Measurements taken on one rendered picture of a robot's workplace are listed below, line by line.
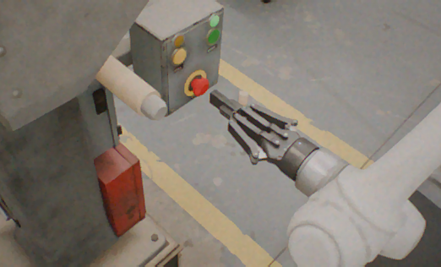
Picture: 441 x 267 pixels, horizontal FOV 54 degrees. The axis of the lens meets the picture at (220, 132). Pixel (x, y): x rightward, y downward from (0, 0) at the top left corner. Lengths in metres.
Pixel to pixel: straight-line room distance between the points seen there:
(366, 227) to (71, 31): 0.43
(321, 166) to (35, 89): 0.55
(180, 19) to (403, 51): 2.18
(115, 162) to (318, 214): 0.77
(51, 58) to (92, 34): 0.03
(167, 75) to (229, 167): 1.19
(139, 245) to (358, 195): 0.98
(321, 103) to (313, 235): 1.83
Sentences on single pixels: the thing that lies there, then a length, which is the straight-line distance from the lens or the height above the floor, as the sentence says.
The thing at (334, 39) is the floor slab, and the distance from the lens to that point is 2.80.
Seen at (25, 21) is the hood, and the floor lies 1.45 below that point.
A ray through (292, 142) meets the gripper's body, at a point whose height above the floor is 0.99.
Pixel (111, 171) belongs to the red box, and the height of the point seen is 0.62.
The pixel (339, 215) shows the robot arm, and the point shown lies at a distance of 0.56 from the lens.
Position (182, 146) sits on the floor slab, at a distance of 2.04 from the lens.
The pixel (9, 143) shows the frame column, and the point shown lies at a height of 0.91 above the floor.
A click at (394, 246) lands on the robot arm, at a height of 1.00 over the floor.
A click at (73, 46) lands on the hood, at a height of 1.42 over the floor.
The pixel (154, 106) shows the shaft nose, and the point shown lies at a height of 1.26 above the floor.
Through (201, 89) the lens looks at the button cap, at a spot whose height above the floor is 0.98.
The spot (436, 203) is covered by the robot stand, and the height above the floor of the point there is 0.70.
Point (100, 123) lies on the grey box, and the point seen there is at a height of 0.77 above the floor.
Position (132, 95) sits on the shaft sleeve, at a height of 1.26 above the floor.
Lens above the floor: 1.59
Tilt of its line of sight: 49 degrees down
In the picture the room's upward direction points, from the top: 6 degrees clockwise
